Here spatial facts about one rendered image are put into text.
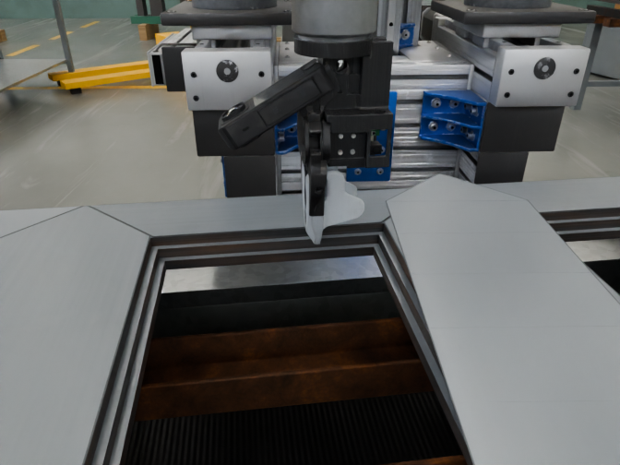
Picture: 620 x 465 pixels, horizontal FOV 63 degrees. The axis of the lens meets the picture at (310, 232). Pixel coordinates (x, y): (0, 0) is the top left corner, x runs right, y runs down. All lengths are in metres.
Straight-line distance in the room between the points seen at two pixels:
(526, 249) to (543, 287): 0.07
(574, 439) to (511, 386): 0.05
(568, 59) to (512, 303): 0.52
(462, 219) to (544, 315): 0.18
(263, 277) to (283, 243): 0.23
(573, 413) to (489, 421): 0.06
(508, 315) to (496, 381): 0.09
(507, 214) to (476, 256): 0.11
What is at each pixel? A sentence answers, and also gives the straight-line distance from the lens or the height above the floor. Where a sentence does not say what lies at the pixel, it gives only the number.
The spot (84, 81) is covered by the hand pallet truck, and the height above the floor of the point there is 0.11.
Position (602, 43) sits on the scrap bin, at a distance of 6.04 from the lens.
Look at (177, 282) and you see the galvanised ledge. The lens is 0.81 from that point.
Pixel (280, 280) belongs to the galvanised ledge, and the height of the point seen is 0.68.
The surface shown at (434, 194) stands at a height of 0.85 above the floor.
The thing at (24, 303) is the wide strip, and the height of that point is 0.85.
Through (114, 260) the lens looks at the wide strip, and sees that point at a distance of 0.56.
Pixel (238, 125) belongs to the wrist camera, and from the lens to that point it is 0.47.
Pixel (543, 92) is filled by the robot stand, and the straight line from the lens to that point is 0.92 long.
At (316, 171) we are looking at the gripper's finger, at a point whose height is 0.95.
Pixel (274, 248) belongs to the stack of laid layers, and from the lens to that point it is 0.58.
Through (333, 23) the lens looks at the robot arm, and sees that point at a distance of 0.45.
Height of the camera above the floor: 1.13
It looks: 29 degrees down
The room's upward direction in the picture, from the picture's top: straight up
